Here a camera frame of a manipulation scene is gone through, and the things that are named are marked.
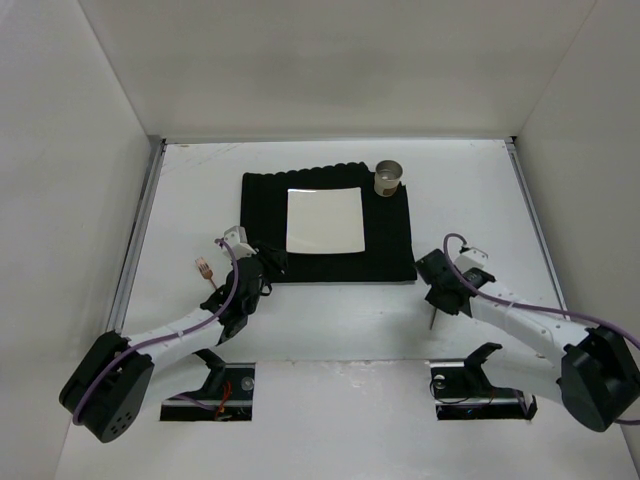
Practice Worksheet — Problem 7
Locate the silver knife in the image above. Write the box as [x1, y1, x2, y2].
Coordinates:
[429, 308, 438, 330]

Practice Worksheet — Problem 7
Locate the black cloth placemat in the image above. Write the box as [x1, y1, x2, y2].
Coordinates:
[240, 162, 417, 283]

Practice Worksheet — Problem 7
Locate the white square plate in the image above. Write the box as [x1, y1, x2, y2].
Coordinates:
[286, 187, 366, 255]

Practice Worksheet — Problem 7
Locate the silver metal cup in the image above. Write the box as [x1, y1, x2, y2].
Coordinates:
[374, 159, 404, 197]

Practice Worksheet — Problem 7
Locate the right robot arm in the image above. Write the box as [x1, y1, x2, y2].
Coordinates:
[414, 249, 639, 432]

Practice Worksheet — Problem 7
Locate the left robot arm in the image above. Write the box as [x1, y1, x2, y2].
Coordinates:
[59, 239, 288, 443]

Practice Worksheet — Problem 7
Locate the copper fork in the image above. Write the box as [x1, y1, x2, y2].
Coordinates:
[195, 257, 217, 290]

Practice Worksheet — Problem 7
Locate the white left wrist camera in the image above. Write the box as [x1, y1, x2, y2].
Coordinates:
[222, 225, 256, 260]

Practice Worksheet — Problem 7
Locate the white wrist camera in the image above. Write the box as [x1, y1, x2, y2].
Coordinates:
[454, 246, 488, 273]
[222, 225, 256, 260]

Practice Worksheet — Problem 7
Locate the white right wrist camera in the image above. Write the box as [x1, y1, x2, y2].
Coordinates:
[454, 246, 488, 273]

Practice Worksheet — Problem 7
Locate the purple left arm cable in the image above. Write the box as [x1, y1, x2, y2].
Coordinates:
[72, 237, 241, 426]

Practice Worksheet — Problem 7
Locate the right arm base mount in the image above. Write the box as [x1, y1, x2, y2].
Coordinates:
[429, 342, 538, 421]

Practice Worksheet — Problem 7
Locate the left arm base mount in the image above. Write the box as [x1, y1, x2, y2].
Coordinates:
[159, 349, 256, 422]

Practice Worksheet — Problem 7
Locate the right aluminium table rail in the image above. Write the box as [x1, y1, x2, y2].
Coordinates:
[504, 137, 568, 311]

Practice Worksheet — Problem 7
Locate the aluminium table rail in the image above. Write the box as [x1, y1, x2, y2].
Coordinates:
[504, 137, 568, 311]
[98, 135, 166, 334]

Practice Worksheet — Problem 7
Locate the left aluminium table rail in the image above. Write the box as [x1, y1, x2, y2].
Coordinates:
[98, 135, 166, 334]

